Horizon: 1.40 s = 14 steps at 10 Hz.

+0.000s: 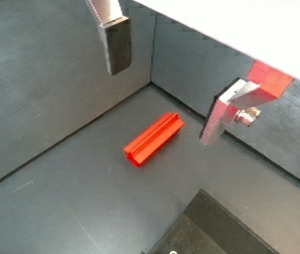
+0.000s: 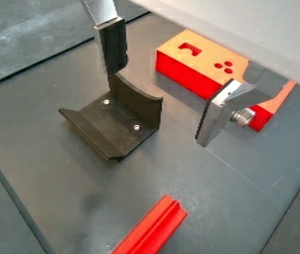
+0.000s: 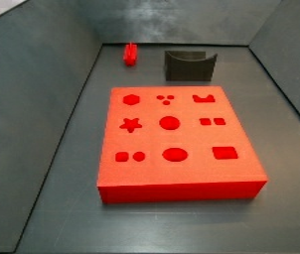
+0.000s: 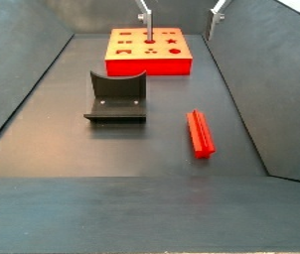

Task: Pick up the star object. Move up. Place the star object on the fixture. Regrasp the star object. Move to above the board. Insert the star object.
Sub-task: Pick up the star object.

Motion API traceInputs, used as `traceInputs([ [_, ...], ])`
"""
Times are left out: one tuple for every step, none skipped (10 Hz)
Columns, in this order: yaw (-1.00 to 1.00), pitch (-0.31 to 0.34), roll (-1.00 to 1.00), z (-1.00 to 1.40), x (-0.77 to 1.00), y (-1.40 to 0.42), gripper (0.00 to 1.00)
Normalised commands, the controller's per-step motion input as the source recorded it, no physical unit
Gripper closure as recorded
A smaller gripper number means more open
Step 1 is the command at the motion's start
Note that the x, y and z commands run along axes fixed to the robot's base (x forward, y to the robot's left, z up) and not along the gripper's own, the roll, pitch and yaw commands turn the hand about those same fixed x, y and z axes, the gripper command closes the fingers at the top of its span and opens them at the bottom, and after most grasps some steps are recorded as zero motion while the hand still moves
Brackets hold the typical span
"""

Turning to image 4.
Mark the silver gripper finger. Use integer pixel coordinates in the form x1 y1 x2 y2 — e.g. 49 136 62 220
134 0 153 42
208 0 227 40

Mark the red shape-sorting insertion block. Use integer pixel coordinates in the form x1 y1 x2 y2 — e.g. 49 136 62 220
105 28 193 76

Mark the black curved fixture stand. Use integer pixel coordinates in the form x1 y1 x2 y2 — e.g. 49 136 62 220
83 72 146 122

